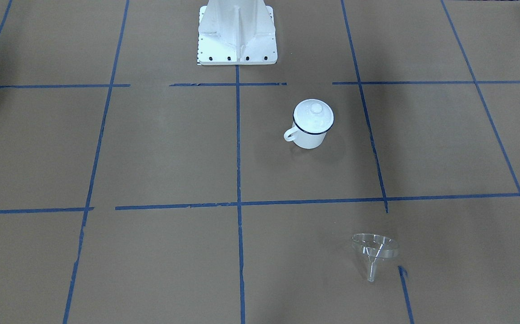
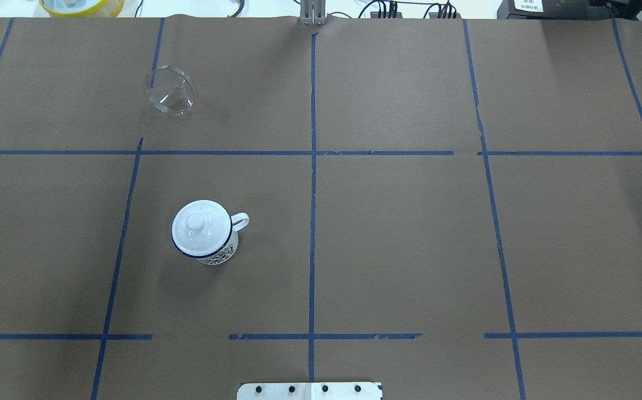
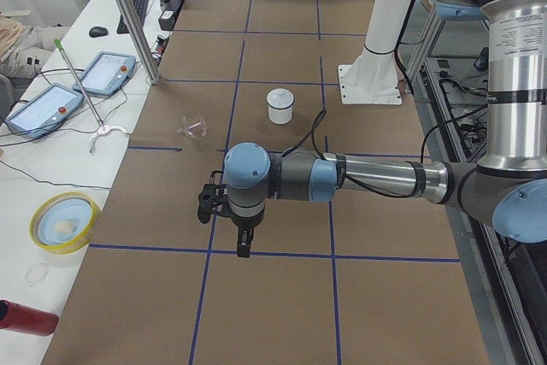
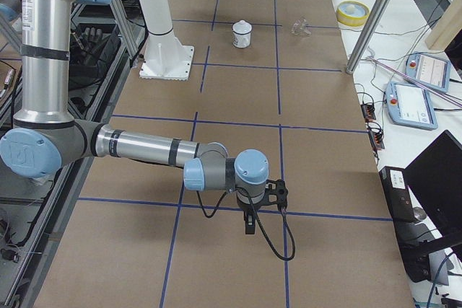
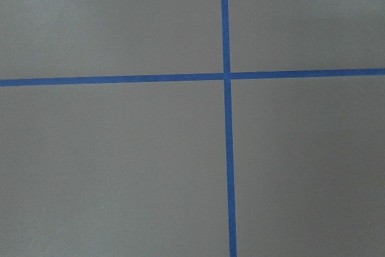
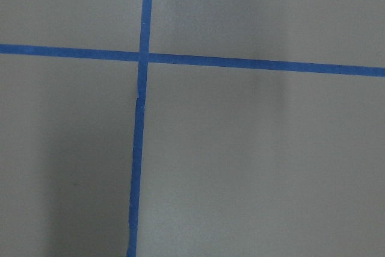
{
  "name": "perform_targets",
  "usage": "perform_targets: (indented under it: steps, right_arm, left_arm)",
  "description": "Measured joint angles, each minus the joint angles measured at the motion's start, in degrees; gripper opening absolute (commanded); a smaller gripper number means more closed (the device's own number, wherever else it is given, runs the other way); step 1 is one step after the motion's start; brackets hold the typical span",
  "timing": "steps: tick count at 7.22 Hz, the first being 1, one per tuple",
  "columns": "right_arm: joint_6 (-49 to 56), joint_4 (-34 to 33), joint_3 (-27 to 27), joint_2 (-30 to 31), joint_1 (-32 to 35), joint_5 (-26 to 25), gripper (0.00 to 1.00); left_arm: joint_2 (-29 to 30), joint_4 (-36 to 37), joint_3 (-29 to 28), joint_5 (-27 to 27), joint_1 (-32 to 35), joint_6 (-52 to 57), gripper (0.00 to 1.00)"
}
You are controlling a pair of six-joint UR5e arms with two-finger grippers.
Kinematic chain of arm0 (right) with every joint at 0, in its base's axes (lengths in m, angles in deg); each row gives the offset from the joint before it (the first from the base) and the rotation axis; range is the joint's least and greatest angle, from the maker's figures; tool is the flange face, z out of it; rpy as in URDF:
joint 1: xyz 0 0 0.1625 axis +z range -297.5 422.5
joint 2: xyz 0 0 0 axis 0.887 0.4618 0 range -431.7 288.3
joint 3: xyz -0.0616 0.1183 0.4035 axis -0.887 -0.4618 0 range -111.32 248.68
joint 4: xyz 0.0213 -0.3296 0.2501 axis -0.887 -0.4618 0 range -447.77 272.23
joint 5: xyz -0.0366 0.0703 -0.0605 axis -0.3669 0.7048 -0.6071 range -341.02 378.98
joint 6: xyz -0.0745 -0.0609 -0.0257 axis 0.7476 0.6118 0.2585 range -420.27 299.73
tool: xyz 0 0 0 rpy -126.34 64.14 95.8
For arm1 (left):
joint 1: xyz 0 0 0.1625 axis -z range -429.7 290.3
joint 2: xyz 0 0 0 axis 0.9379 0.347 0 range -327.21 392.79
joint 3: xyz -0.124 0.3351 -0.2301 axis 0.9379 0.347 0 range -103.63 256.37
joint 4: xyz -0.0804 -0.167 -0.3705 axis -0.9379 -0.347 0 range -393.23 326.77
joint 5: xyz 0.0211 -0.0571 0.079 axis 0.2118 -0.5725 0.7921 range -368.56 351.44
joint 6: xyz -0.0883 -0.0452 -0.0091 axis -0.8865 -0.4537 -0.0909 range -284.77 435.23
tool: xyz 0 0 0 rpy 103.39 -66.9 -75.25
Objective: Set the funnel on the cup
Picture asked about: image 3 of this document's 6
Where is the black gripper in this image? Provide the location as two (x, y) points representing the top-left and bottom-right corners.
(197, 170), (260, 258)

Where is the white cup lid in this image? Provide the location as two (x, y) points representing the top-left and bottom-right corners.
(267, 88), (294, 110)

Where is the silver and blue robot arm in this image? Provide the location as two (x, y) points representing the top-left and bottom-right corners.
(197, 0), (546, 257)

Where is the white enamel cup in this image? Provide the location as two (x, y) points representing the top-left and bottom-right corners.
(267, 88), (295, 125)

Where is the yellow tape roll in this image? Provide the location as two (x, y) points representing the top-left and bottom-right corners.
(29, 191), (101, 255)

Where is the blue lid with white lump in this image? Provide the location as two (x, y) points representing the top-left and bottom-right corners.
(38, 198), (92, 245)

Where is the blue teach pendant far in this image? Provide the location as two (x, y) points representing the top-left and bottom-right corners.
(79, 51), (137, 97)

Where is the blue teach pendant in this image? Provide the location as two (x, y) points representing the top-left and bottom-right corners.
(79, 51), (137, 97)
(6, 83), (84, 139)

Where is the black box on table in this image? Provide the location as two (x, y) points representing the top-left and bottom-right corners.
(158, 0), (184, 32)

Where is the blue teach pendant near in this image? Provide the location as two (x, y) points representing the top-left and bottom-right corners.
(6, 83), (84, 139)

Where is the red cylinder bottle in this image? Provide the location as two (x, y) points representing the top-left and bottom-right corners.
(1, 300), (59, 336)

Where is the black computer mouse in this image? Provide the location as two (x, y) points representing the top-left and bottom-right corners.
(88, 26), (109, 38)

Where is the black keyboard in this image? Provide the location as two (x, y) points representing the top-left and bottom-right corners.
(116, 0), (151, 35)

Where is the seated person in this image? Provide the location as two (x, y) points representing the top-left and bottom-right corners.
(1, 15), (70, 79)

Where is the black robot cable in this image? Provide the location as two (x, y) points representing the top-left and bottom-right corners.
(281, 106), (422, 199)

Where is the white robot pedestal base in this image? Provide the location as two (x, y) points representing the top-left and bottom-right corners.
(338, 0), (414, 105)

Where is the clear rubber band ring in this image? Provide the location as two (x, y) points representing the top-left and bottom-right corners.
(26, 262), (50, 285)

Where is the aluminium frame post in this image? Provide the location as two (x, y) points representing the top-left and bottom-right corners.
(115, 0), (159, 85)

